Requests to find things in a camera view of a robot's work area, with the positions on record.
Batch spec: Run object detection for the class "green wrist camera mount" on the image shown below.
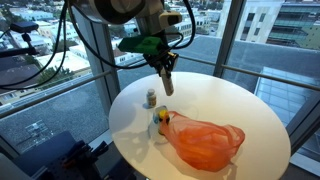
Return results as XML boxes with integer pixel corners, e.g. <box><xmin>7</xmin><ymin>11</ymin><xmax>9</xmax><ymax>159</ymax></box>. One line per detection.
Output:
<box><xmin>117</xmin><ymin>35</ymin><xmax>163</xmax><ymax>56</ymax></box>

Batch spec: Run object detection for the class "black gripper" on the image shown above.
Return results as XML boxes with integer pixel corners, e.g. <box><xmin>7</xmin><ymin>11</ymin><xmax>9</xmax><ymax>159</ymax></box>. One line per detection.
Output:
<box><xmin>143</xmin><ymin>46</ymin><xmax>180</xmax><ymax>80</ymax></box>

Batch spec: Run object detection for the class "black camera on stand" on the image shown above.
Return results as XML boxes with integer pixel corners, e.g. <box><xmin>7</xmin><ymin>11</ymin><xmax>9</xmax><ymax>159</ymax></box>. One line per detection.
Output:
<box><xmin>0</xmin><ymin>21</ymin><xmax>40</xmax><ymax>60</ymax></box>

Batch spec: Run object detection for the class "grey metal window railing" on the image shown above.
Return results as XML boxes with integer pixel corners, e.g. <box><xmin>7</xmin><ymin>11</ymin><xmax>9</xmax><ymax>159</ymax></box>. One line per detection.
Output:
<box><xmin>0</xmin><ymin>54</ymin><xmax>320</xmax><ymax>120</ymax></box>

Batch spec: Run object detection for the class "long white container with barcode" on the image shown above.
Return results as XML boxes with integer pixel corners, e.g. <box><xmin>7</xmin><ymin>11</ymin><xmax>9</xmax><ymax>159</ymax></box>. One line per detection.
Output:
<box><xmin>160</xmin><ymin>68</ymin><xmax>175</xmax><ymax>97</ymax></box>

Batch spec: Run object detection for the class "small white yellow-label pill bottle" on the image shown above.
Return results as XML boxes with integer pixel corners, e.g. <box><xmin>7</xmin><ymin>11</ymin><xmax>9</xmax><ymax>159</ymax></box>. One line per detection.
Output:
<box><xmin>146</xmin><ymin>88</ymin><xmax>158</xmax><ymax>109</ymax></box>

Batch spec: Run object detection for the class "blue black robot base stand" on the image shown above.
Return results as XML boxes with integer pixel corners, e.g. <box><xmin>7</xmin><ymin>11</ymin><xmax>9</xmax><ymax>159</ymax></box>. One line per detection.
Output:
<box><xmin>12</xmin><ymin>130</ymin><xmax>142</xmax><ymax>180</ymax></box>

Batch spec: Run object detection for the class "black trailing cable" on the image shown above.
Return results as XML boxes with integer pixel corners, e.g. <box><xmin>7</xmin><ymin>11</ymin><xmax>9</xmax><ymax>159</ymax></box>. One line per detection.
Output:
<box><xmin>0</xmin><ymin>0</ymin><xmax>69</xmax><ymax>91</ymax></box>

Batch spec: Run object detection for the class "orange plastic bag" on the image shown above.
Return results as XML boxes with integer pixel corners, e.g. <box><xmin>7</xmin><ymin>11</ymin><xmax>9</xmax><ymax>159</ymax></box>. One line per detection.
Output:
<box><xmin>159</xmin><ymin>110</ymin><xmax>246</xmax><ymax>173</ymax></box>

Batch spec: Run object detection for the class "black looping robot cable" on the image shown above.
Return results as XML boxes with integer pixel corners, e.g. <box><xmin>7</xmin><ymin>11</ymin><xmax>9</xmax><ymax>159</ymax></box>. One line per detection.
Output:
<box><xmin>68</xmin><ymin>0</ymin><xmax>197</xmax><ymax>71</ymax></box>

